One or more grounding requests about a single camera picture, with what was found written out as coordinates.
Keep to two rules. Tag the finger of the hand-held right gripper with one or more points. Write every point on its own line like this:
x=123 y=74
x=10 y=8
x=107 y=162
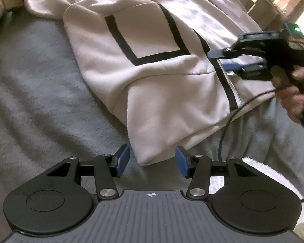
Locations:
x=220 y=53
x=233 y=67

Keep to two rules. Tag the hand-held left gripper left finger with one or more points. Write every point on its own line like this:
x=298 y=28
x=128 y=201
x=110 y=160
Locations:
x=123 y=160

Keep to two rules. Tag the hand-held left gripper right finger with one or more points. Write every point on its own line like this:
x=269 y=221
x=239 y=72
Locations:
x=182 y=160

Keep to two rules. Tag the beige zip hoodie black trim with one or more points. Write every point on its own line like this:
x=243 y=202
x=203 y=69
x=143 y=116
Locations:
x=154 y=81

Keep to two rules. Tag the person's right hand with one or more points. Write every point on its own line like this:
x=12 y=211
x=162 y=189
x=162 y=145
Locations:
x=290 y=98

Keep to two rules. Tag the white fluffy cloth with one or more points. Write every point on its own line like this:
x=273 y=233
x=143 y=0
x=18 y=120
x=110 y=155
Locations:
x=273 y=174

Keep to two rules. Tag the grey bed blanket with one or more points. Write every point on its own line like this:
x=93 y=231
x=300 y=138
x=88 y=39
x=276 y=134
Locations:
x=40 y=93

